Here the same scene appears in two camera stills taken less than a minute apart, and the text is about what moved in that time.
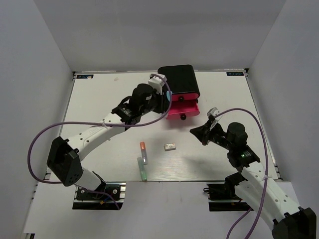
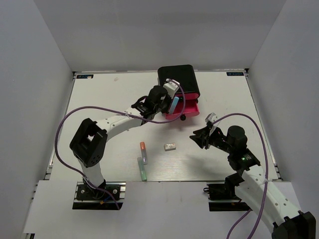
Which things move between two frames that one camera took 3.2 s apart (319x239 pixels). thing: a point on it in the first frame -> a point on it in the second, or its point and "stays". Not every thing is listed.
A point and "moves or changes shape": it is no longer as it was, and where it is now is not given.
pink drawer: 182,109 stays
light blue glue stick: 168,95 moves or changes shape
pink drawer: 185,96 stays
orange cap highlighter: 144,153 stays
